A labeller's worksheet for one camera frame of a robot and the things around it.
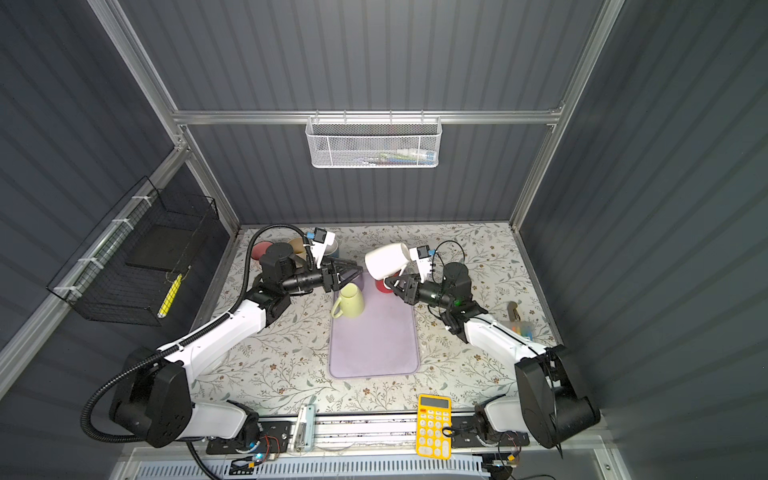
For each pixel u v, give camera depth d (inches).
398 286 30.2
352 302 35.0
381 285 30.3
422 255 28.4
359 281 27.3
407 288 28.5
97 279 25.2
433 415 29.7
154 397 16.3
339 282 26.9
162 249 29.4
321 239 26.8
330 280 26.6
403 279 29.4
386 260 29.5
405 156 36.1
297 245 26.2
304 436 28.4
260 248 39.4
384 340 36.6
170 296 27.1
